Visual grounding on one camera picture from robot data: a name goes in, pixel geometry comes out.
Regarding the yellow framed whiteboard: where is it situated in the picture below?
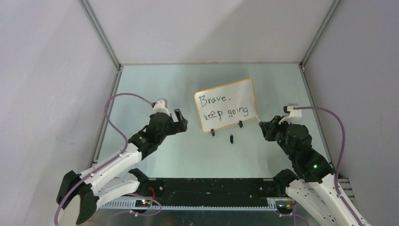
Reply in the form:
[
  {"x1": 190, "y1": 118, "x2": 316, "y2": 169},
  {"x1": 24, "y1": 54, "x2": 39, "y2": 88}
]
[{"x1": 194, "y1": 78, "x2": 258, "y2": 132}]

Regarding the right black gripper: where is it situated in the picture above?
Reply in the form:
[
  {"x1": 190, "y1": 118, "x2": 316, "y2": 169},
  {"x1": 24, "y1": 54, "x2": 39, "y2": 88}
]
[{"x1": 260, "y1": 115, "x2": 295, "y2": 160}]

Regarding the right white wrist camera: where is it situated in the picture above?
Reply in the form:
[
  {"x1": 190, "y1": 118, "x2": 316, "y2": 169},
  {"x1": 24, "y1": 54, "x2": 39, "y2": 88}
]
[{"x1": 279, "y1": 104, "x2": 302, "y2": 124}]

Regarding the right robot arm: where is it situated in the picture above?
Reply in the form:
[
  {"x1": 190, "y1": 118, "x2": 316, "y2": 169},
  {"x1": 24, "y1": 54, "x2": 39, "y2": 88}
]
[{"x1": 259, "y1": 116, "x2": 370, "y2": 226}]

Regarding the white perforated cable tray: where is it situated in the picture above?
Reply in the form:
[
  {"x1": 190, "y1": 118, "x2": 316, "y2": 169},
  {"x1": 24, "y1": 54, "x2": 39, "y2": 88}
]
[{"x1": 100, "y1": 199, "x2": 277, "y2": 211}]

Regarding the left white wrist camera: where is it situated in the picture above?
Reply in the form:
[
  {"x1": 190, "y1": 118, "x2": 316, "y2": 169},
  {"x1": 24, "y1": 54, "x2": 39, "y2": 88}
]
[{"x1": 152, "y1": 98, "x2": 170, "y2": 116}]

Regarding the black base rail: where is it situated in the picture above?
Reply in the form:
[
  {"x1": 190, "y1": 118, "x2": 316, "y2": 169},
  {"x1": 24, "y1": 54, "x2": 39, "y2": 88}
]
[{"x1": 135, "y1": 178, "x2": 288, "y2": 207}]

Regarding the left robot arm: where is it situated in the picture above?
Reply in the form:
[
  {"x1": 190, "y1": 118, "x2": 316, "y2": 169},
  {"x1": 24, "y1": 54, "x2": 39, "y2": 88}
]
[{"x1": 54, "y1": 107, "x2": 188, "y2": 226}]

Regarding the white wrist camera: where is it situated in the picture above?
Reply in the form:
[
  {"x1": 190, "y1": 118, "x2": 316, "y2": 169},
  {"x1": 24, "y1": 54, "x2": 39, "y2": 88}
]
[
  {"x1": 279, "y1": 104, "x2": 302, "y2": 124},
  {"x1": 152, "y1": 98, "x2": 170, "y2": 116}
]

